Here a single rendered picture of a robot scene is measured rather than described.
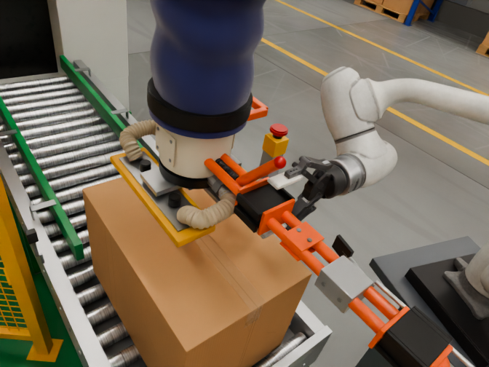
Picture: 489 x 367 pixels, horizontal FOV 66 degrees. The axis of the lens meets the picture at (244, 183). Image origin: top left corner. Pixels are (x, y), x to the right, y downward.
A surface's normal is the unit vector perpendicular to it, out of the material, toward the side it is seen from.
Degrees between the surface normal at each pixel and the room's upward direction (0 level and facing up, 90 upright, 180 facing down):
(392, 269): 0
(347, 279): 0
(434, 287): 3
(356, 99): 56
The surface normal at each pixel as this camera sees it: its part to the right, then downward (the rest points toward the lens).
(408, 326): 0.16, -0.76
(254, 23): 0.81, 0.14
